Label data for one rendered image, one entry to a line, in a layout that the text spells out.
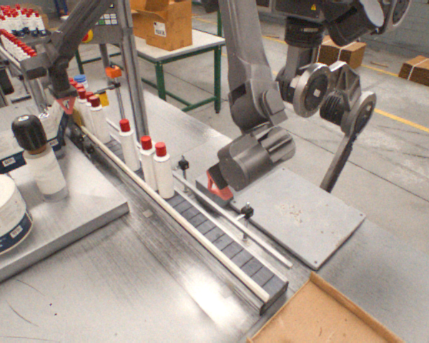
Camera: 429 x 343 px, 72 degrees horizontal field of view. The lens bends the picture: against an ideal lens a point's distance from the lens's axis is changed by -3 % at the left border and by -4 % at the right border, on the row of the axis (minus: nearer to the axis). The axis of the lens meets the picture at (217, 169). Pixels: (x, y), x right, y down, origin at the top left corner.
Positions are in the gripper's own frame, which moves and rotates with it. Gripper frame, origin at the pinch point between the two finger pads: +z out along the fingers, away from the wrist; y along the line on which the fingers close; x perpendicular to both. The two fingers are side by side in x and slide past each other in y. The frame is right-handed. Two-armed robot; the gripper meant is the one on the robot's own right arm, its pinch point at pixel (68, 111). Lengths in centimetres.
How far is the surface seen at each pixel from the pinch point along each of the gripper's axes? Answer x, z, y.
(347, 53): 395, 74, -80
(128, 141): 10.9, 7.2, 20.5
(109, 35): 20.1, -22.6, -0.3
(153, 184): 10.4, 17.3, 34.8
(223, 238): 14, 21, 65
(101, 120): 12.5, 9.9, -4.4
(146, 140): 10.8, 0.5, 33.8
